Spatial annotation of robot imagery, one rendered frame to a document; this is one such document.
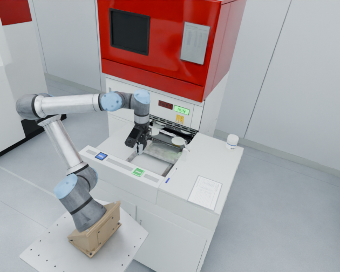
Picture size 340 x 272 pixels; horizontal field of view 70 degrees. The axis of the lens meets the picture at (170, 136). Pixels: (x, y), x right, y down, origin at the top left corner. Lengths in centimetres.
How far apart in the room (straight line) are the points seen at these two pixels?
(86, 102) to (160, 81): 75
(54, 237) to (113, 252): 30
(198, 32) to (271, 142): 225
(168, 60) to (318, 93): 198
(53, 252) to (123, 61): 122
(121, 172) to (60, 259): 50
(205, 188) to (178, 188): 15
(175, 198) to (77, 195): 49
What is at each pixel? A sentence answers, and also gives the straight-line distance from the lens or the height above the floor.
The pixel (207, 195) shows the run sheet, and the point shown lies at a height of 97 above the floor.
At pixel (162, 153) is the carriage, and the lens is 168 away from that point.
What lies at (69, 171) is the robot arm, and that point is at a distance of 129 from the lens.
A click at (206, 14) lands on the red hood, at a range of 147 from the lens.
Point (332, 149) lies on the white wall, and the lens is 348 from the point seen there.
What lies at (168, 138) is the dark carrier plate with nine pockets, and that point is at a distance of 178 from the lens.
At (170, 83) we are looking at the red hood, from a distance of 165.
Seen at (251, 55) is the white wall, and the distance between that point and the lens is 304.
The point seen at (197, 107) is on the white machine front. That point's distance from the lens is 170.
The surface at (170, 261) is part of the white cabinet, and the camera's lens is 184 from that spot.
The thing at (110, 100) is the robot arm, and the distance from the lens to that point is 100.
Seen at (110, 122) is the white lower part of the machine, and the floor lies 76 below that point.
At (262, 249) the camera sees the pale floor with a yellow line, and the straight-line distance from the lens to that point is 248.
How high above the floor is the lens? 195
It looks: 36 degrees down
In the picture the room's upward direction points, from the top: 7 degrees clockwise
